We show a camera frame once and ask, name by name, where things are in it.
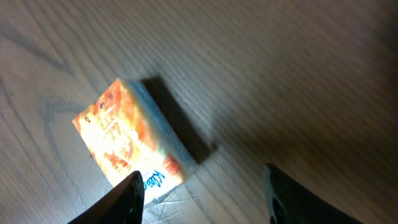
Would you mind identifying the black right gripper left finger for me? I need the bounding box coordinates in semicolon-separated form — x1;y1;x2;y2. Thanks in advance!
69;171;145;224

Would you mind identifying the orange tissue pack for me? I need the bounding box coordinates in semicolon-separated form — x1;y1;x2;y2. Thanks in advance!
73;79;197;206

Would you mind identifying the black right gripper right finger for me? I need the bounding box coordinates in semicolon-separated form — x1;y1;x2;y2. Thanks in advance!
264;164;360;224

